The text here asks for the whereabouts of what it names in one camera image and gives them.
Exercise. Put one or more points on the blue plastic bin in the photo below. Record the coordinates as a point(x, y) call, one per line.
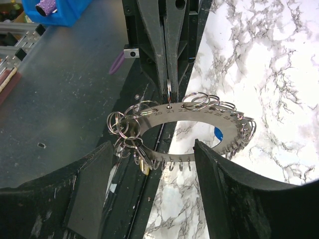
point(55, 12)

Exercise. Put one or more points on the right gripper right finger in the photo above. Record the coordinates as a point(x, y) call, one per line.
point(240, 204)

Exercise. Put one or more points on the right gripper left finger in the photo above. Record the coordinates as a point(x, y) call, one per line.
point(64, 204)

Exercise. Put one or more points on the key with blue tag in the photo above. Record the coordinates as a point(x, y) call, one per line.
point(218, 134)

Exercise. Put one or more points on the round metal keyring disc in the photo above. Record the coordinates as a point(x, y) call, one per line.
point(196, 116)

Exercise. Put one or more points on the black front mounting rail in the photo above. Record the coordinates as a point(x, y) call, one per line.
point(141, 206)

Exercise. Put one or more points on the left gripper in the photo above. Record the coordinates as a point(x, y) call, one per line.
point(165, 35)

